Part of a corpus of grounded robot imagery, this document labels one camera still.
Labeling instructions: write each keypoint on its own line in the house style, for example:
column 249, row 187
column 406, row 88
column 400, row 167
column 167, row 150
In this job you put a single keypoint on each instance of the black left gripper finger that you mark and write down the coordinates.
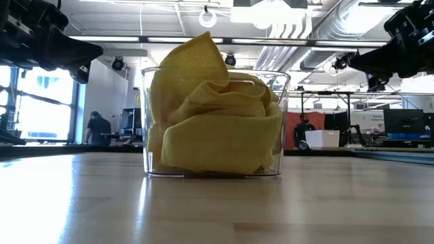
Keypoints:
column 71, row 51
column 81, row 72

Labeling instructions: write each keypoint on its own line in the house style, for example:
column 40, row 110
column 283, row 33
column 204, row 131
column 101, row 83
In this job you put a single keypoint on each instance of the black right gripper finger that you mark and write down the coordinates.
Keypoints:
column 378, row 84
column 383, row 61

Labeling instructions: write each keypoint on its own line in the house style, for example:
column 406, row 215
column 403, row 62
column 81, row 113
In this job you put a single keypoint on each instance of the black background robot arm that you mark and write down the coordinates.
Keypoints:
column 356, row 128

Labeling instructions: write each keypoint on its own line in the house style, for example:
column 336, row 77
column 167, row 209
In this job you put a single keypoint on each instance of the black ceiling spotlight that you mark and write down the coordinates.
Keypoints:
column 118, row 64
column 339, row 62
column 230, row 60

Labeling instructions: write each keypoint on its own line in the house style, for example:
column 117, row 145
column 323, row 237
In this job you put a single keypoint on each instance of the long ceiling light strip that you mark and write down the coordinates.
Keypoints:
column 108, row 39

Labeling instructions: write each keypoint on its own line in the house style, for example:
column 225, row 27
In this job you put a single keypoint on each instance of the black computer monitor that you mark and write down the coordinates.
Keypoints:
column 130, row 118
column 403, row 120

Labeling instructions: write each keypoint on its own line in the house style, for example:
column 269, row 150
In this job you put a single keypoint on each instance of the large bright window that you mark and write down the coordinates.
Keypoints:
column 44, row 108

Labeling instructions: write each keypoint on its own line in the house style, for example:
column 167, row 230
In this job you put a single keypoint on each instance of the blue storage crate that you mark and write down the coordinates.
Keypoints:
column 407, row 136

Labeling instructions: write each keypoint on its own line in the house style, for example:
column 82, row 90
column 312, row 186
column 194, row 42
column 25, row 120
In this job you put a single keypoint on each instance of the person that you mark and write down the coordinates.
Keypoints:
column 303, row 130
column 98, row 130

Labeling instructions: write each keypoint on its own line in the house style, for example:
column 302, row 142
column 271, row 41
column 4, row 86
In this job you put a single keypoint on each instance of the red curtain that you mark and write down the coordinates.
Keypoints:
column 318, row 120

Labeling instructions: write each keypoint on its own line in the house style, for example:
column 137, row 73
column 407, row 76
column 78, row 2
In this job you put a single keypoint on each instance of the white box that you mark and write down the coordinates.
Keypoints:
column 322, row 139

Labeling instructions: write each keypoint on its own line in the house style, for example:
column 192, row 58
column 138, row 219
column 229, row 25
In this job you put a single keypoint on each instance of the clear plastic basket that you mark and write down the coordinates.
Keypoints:
column 285, row 152

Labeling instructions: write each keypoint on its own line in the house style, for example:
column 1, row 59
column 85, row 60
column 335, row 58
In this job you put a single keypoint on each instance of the white wall sign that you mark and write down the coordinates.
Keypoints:
column 368, row 118

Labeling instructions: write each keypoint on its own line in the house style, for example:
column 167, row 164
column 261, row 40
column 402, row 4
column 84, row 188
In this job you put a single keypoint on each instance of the black metal stand frame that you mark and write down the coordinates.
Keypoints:
column 348, row 115

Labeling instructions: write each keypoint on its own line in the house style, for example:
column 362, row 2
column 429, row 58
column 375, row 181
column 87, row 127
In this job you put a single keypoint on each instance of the silver ventilation duct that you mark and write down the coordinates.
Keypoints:
column 318, row 57

